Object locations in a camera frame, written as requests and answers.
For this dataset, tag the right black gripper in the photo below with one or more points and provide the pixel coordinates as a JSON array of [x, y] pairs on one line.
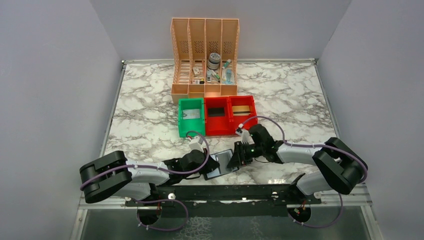
[[239, 153]]

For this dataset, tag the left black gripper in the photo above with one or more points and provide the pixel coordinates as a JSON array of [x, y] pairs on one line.
[[211, 164]]

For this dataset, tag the black card holder wallet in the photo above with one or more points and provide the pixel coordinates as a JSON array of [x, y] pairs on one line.
[[222, 159]]

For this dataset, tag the green plastic bin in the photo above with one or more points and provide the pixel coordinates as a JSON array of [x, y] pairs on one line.
[[197, 125]]

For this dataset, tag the gold credit card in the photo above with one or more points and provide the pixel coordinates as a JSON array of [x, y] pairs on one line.
[[241, 110]]

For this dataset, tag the red plastic bin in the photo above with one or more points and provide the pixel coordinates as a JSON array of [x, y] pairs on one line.
[[242, 100], [217, 126]]

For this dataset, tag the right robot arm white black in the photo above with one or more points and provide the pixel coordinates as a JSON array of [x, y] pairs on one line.
[[339, 168]]

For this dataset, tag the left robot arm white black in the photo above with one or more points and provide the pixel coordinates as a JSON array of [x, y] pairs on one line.
[[116, 175]]

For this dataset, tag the silver card in green bin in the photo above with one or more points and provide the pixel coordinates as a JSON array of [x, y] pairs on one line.
[[188, 114]]

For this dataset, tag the black card in red bin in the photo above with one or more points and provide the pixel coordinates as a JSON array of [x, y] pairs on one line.
[[216, 112]]

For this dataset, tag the small white bottle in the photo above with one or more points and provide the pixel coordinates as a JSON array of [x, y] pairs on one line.
[[208, 76]]

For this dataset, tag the blue packaged item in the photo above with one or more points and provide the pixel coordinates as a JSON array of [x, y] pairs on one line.
[[227, 78]]

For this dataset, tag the small white box in organizer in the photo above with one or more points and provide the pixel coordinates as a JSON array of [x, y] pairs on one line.
[[196, 71]]

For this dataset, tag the green marker pen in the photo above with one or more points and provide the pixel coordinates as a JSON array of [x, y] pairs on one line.
[[216, 76]]

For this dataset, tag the green capped tube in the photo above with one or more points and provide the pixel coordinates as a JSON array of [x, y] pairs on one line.
[[226, 64]]

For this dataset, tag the round grey tin jar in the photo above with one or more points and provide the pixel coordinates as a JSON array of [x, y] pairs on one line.
[[214, 61]]

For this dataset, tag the peach desk file organizer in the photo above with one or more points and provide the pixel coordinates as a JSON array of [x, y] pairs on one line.
[[193, 39]]

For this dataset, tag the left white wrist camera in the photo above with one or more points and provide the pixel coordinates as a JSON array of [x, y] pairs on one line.
[[196, 143]]

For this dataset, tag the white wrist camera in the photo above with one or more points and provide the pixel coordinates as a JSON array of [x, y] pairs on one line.
[[244, 134], [196, 143]]

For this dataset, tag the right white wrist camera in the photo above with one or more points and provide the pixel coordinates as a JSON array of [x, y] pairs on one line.
[[244, 134]]

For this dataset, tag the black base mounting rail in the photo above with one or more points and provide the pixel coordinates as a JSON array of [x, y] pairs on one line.
[[280, 194]]

